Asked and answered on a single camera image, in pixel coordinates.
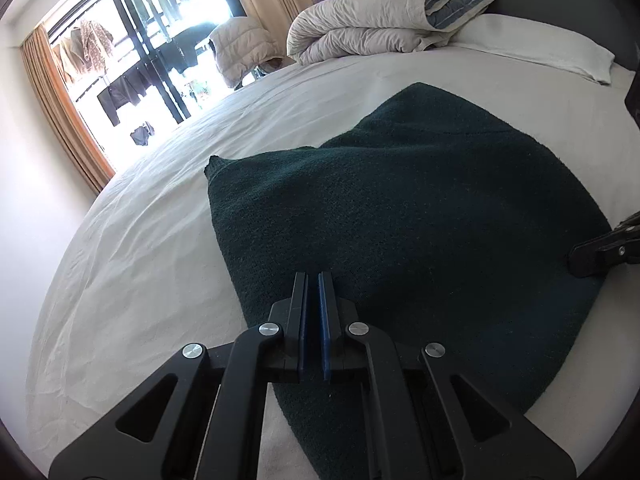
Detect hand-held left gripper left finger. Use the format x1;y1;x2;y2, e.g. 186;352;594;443
49;272;307;480

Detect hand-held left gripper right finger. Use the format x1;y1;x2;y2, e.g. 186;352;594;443
318;271;579;480

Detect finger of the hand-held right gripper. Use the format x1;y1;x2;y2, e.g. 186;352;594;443
567;210;640;279

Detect dark green knit sweater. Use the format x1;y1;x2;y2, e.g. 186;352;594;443
204;82;614;480

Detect bed with white sheet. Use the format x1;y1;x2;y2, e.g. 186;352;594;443
25;51;640;480

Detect white pillow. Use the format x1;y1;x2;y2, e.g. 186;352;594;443
449;13;616;86

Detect small hanging dark garment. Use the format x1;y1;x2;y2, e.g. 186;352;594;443
129;121;157;147

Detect beige puffer jacket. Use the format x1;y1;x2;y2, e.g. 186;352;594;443
207;16;286;90

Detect hanging dark pants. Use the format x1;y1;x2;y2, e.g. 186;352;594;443
96;66;152;127

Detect brown pleated curtain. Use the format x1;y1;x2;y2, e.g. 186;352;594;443
21;25;117;196

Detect folded white duvet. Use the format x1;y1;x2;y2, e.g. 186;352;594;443
286;0;499;66

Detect large glass window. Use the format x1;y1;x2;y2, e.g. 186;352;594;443
47;0;251;161

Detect hanging floral brown garment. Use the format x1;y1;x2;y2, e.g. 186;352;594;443
79;19;116;69

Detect hanging beige garment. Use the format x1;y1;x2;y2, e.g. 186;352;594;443
52;30;87;82

